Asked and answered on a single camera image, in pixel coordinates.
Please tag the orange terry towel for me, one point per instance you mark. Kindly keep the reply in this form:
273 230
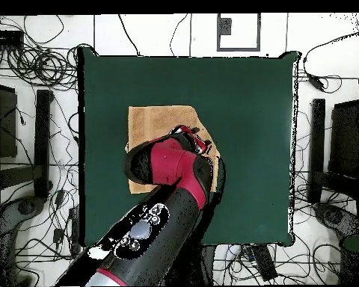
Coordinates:
155 119

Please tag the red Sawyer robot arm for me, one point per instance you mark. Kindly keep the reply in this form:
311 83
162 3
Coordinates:
173 167

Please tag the dark green table cloth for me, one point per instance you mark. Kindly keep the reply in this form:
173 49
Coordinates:
251 119

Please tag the wide black power strip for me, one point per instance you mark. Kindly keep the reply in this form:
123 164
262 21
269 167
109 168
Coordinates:
264 263

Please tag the narrow black power strip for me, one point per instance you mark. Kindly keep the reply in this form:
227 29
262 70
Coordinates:
75 230

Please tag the small black plug adapter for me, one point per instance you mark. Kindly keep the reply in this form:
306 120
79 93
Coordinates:
58 235

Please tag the black rectangular box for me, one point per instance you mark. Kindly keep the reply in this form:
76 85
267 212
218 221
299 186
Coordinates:
6 38

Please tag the grey square frame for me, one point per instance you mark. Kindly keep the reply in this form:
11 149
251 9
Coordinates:
224 27

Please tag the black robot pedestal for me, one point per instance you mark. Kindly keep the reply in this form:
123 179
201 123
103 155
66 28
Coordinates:
203 266

